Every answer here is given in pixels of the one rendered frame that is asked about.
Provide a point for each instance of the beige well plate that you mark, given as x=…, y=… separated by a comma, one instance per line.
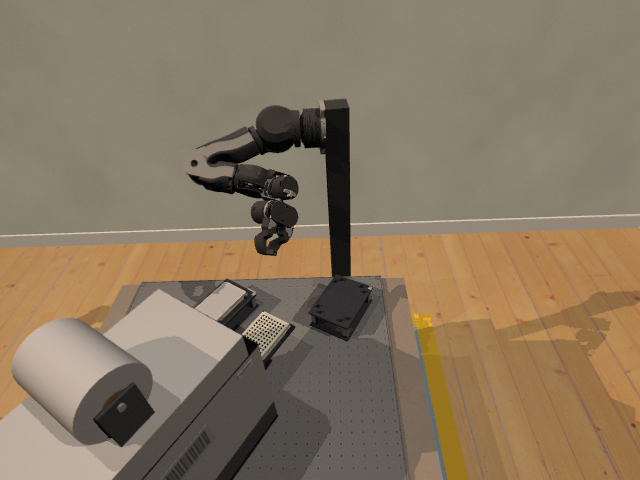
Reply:
x=266, y=330

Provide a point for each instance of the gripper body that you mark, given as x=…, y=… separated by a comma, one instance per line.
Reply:
x=282, y=213

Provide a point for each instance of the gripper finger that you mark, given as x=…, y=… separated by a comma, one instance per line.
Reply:
x=284, y=234
x=268, y=228

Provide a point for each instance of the beige roll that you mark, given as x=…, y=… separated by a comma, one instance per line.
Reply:
x=70, y=369

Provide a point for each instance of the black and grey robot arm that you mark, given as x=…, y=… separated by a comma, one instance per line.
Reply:
x=278, y=128

